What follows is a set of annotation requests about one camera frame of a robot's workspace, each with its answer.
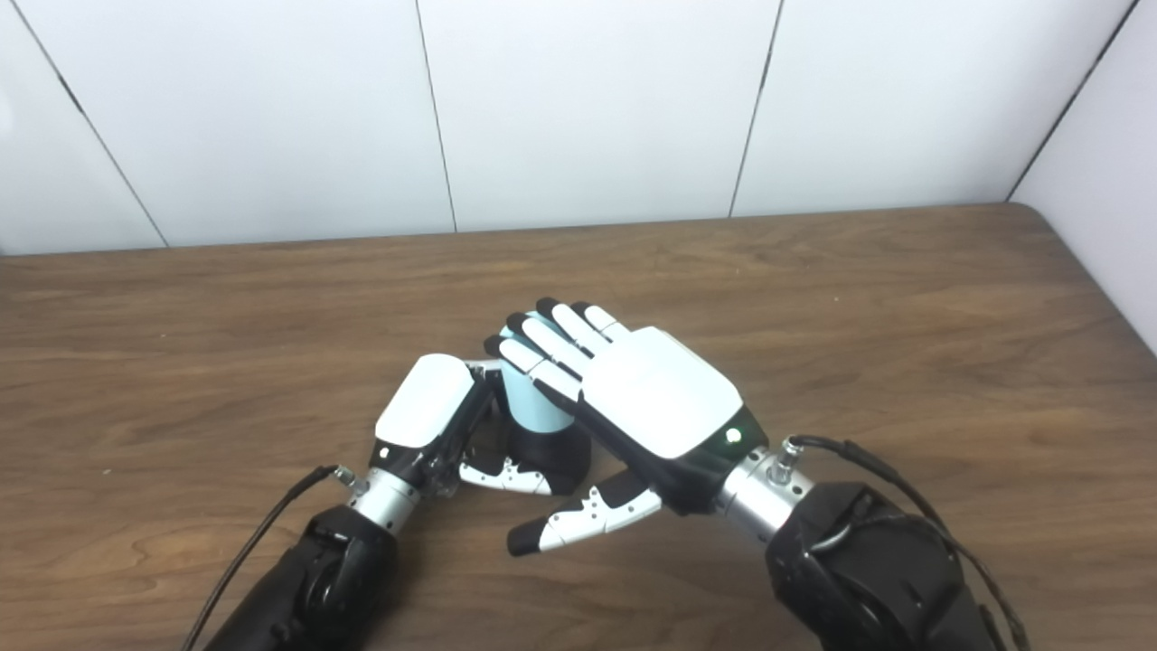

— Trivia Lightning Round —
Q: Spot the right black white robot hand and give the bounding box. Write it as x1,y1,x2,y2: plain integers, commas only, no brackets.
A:
484,297,769,557

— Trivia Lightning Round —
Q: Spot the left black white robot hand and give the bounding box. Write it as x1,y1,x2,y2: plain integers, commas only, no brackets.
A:
369,354,579,498

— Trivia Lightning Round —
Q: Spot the light-blue hose piece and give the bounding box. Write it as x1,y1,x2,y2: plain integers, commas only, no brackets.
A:
498,312,576,434

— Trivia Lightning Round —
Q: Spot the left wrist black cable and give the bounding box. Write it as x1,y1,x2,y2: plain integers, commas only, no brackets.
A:
181,465,367,651

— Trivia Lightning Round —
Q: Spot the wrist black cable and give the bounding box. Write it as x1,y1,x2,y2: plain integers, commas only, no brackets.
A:
768,435,1031,651
181,465,367,651

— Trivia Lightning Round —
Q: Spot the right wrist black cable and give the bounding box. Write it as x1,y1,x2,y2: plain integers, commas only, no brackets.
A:
768,435,1031,651

